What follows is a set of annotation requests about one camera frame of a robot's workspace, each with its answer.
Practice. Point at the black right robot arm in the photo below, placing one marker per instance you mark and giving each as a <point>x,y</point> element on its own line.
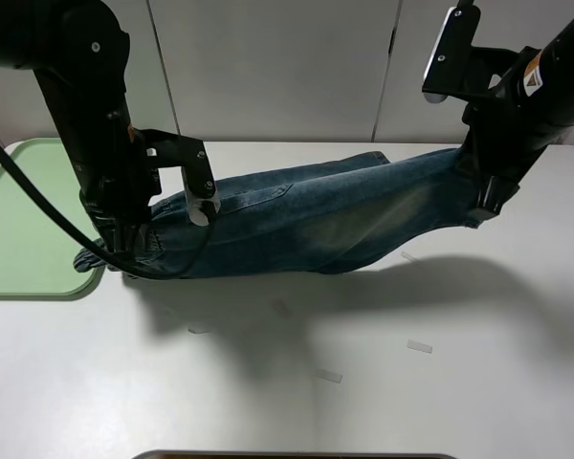
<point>519,103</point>

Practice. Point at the clear tape piece front centre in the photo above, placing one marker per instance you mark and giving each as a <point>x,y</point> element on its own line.
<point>328,376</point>

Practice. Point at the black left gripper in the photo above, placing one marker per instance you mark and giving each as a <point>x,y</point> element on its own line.
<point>117,198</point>

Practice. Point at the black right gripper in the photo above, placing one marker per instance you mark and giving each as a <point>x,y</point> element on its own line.
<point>498,151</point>

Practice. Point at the children's blue denim shorts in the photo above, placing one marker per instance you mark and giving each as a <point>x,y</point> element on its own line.
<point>334,217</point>

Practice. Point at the light green plastic tray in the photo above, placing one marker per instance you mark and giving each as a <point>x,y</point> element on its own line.
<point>36,255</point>

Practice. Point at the clear tape piece front right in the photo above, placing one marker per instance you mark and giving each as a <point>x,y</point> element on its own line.
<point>419,346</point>

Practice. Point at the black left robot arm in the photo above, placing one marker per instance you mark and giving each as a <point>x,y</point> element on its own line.
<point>78,54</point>

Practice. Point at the clear tape piece front left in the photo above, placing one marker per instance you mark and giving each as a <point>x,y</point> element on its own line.
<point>198,329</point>

